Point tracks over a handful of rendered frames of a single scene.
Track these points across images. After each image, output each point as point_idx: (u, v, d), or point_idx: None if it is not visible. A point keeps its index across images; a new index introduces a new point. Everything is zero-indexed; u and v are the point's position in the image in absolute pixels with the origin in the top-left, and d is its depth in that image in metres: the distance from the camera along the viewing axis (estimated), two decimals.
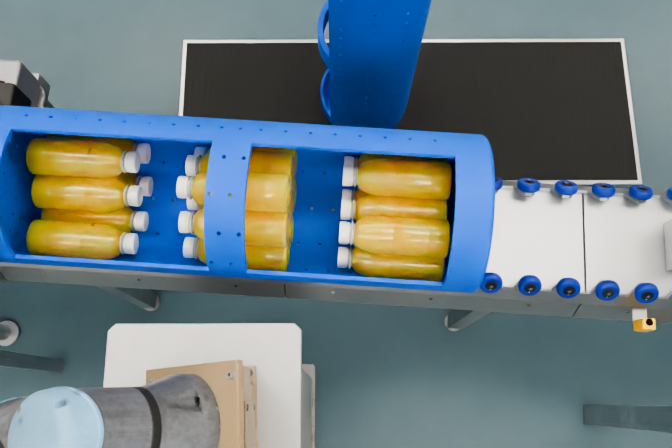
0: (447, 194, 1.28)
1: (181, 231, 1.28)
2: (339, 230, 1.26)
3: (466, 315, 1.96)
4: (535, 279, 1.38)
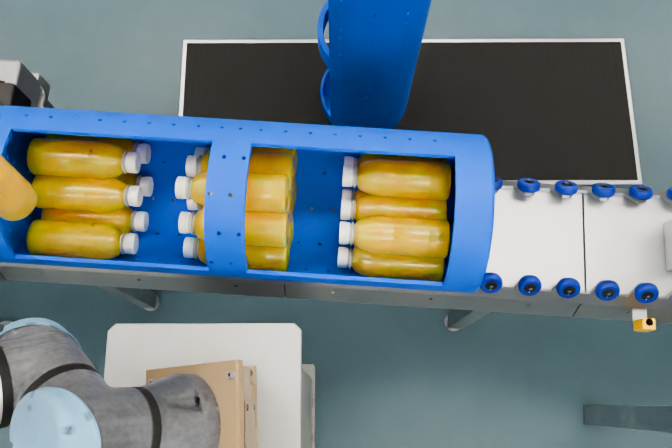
0: (447, 195, 1.28)
1: (181, 231, 1.28)
2: (339, 230, 1.26)
3: (466, 315, 1.96)
4: (535, 279, 1.38)
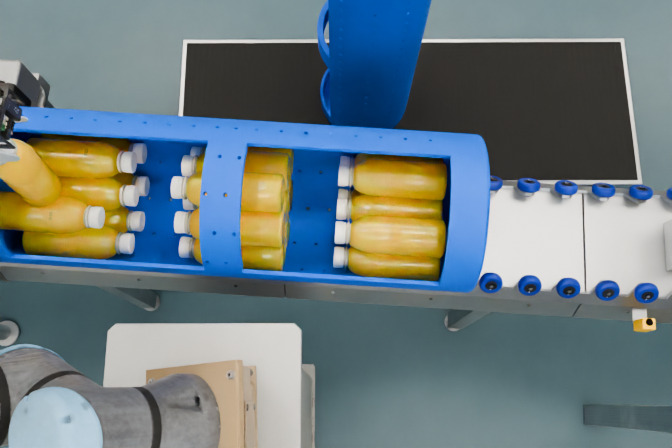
0: (442, 195, 1.28)
1: (177, 231, 1.28)
2: (335, 230, 1.26)
3: (466, 315, 1.96)
4: (535, 279, 1.38)
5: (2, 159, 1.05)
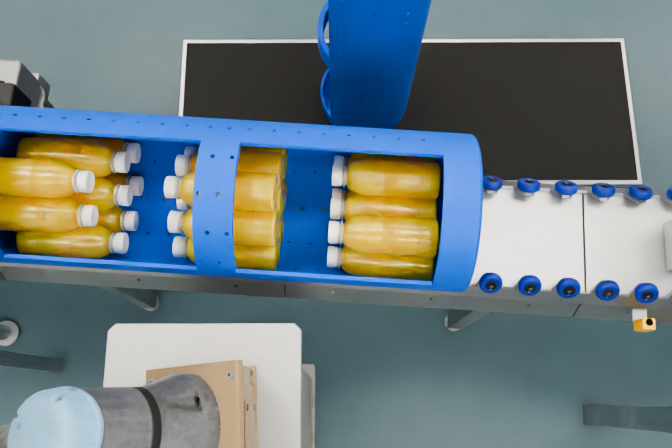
0: (436, 194, 1.28)
1: (170, 231, 1.28)
2: (328, 229, 1.26)
3: (466, 315, 1.96)
4: (535, 279, 1.38)
5: None
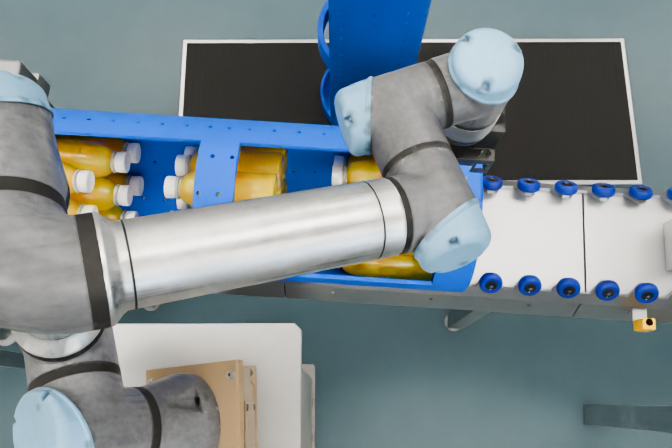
0: None
1: None
2: None
3: (466, 315, 1.96)
4: (535, 279, 1.38)
5: None
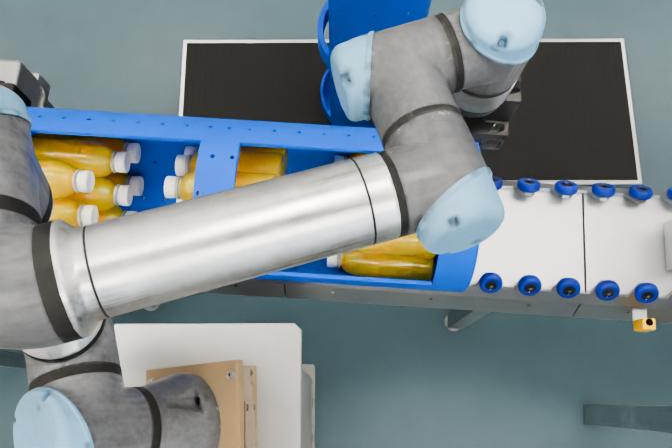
0: None
1: None
2: None
3: (466, 315, 1.96)
4: (535, 279, 1.38)
5: None
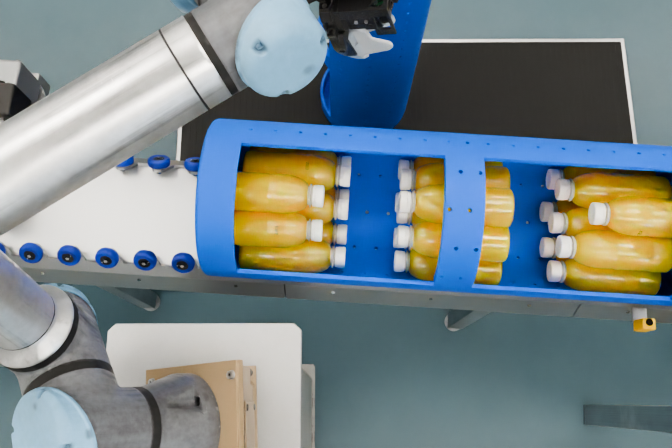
0: None
1: (400, 245, 1.27)
2: (561, 244, 1.26)
3: (466, 315, 1.96)
4: None
5: (372, 49, 0.89)
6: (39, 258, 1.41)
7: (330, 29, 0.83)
